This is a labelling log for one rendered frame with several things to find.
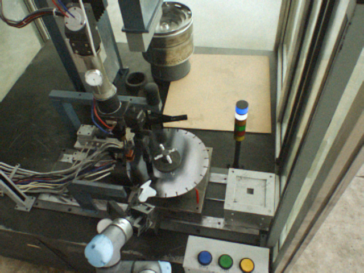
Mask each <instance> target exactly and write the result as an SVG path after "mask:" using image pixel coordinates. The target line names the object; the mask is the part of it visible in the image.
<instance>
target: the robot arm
mask: <svg viewBox="0 0 364 273"><path fill-rule="evenodd" d="M150 182H151V180H149V181H148V182H146V183H144V185H142V186H141V187H140V188H139V189H138V190H137V192H135V194H134V196H133V198H132V200H131V202H130V203H129V205H128V207H127V210H125V211H124V210H123V209H122V208H121V207H120V206H119V205H118V203H117V202H115V201H114V200H111V201H108V202H107V212H108V213H109V214H110V215H111V218H112V219H113V220H114V221H112V222H111V223H110V224H109V225H108V226H107V227H106V228H105V229H103V231H102V232H100V233H99V234H98V235H97V236H95V237H94V238H92V240H91V242H90V243H89V244H88V245H87V246H86V248H85V257H86V258H87V259H88V262H89V263H90V264H91V265H92V266H94V267H96V273H171V265H170V263H168V262H160V261H157V262H152V261H121V255H120V248H121V247H122V246H123V245H124V244H125V243H126V242H127V241H128V240H129V239H130V238H131V236H132V235H134V236H137V237H138V236H139V234H140V233H141V232H142V231H147V229H148V228H149V227H150V226H151V224H152V222H151V221H150V218H151V215H152V214H153V212H154V206H152V205H150V204H148V203H144V204H142V203H138V201H140V202H144V201H145V200H146V199H147V198H148V197H152V196H155V195H156V192H155V190H153V189H152V188H150V187H149V185H150ZM147 224H150V225H149V227H148V228H147Z"/></svg>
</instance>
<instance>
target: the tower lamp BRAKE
mask: <svg viewBox="0 0 364 273"><path fill-rule="evenodd" d="M248 109H249V103H247V101H245V100H239V101H237V102H236V104H235V111H236V113H237V114H239V115H244V114H246V113H247V110H248Z"/></svg>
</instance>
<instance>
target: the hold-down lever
mask: <svg viewBox="0 0 364 273"><path fill-rule="evenodd" d="M130 132H131V133H139V134H142V135H143V136H148V137H151V136H152V131H151V130H134V129H131V130H130Z"/></svg>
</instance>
